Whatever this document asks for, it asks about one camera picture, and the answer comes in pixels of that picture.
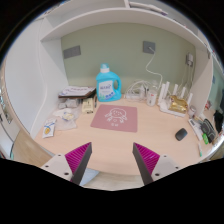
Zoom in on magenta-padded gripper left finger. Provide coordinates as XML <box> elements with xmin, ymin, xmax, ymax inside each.
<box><xmin>40</xmin><ymin>141</ymin><xmax>93</xmax><ymax>186</ymax></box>

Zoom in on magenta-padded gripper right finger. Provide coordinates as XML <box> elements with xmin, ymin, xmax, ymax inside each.
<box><xmin>132</xmin><ymin>142</ymin><xmax>183</xmax><ymax>186</ymax></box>

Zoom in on black computer mouse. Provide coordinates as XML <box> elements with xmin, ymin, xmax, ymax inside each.
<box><xmin>174</xmin><ymin>127</ymin><xmax>189</xmax><ymax>142</ymax></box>

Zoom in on pink printed mouse pad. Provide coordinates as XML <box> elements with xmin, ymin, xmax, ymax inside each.
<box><xmin>90</xmin><ymin>104</ymin><xmax>139</xmax><ymax>134</ymax></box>

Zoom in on small white yellow packet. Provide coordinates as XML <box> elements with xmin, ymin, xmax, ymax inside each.
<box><xmin>42</xmin><ymin>117</ymin><xmax>58</xmax><ymax>139</ymax></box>

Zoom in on clear plastic snack bag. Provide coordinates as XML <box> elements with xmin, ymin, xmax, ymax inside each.
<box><xmin>52</xmin><ymin>106</ymin><xmax>83</xmax><ymax>131</ymax></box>

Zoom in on small yellow box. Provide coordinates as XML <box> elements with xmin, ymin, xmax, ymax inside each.
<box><xmin>81</xmin><ymin>97</ymin><xmax>95</xmax><ymax>115</ymax></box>

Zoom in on grey foil packets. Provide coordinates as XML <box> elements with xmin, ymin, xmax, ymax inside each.
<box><xmin>58</xmin><ymin>98</ymin><xmax>80</xmax><ymax>110</ymax></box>

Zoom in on white router with antennas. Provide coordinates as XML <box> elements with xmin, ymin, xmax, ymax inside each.
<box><xmin>157</xmin><ymin>80</ymin><xmax>194</xmax><ymax>118</ymax></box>

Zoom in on white remote control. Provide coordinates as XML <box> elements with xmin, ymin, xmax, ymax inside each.
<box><xmin>187</xmin><ymin>118</ymin><xmax>204</xmax><ymax>142</ymax></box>

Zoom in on green packet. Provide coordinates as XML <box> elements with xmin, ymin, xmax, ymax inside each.
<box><xmin>202</xmin><ymin>132</ymin><xmax>210</xmax><ymax>145</ymax></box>

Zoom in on clear plastic bottle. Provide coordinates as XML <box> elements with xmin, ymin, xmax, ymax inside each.
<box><xmin>146</xmin><ymin>80</ymin><xmax>158</xmax><ymax>108</ymax></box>

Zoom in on gold foil bag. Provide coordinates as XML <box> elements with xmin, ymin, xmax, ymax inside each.
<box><xmin>168</xmin><ymin>94</ymin><xmax>189</xmax><ymax>114</ymax></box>

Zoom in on white power strip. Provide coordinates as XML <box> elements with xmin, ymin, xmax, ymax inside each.
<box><xmin>124</xmin><ymin>91</ymin><xmax>148</xmax><ymax>102</ymax></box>

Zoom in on small white jar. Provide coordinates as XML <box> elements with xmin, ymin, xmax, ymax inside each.
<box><xmin>187</xmin><ymin>105</ymin><xmax>198</xmax><ymax>118</ymax></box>

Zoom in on grey green-trimmed pouch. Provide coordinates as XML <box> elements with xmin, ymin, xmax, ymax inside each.
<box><xmin>200</xmin><ymin>118</ymin><xmax>218</xmax><ymax>144</ymax></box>

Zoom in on blue detergent bottle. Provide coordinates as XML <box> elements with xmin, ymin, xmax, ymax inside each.
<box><xmin>95</xmin><ymin>63</ymin><xmax>123</xmax><ymax>103</ymax></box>

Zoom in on black bag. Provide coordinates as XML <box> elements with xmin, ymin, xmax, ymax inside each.
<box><xmin>213</xmin><ymin>109</ymin><xmax>224</xmax><ymax>134</ymax></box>

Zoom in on coiled white cable bundle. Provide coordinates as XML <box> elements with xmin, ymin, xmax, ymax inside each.
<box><xmin>125</xmin><ymin>79</ymin><xmax>148</xmax><ymax>98</ymax></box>

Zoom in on white wall socket cable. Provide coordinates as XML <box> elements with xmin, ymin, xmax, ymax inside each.
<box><xmin>145</xmin><ymin>48</ymin><xmax>164</xmax><ymax>89</ymax></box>

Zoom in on thin white charger cable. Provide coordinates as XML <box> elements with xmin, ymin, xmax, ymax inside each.
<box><xmin>179</xmin><ymin>64</ymin><xmax>195</xmax><ymax>93</ymax></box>

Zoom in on blank grey wall plate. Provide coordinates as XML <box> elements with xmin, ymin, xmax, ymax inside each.
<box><xmin>63</xmin><ymin>45</ymin><xmax>82</xmax><ymax>60</ymax></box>

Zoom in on white wall charger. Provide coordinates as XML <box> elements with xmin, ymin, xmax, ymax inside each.
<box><xmin>185</xmin><ymin>52</ymin><xmax>195</xmax><ymax>67</ymax></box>

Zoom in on grey wall socket plate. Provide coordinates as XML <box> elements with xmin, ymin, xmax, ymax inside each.
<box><xmin>142</xmin><ymin>40</ymin><xmax>156</xmax><ymax>55</ymax></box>

